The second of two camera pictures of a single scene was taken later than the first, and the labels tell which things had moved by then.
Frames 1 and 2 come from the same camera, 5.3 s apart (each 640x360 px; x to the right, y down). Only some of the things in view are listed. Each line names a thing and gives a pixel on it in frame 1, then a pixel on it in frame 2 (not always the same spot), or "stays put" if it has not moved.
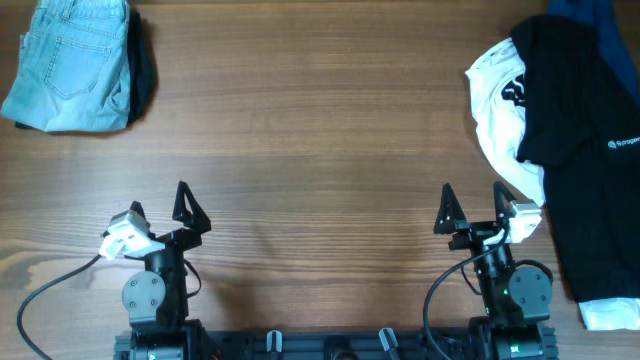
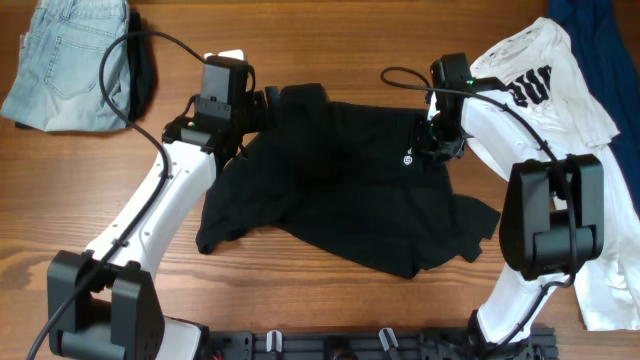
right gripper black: x=476 y=231 to x=427 y=141
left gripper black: x=197 y=220 to x=260 y=119
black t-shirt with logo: x=581 y=123 to x=352 y=182
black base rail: x=329 y=344 stays put
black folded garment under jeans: x=142 y=69 stays put
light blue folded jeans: x=74 y=71 stays put
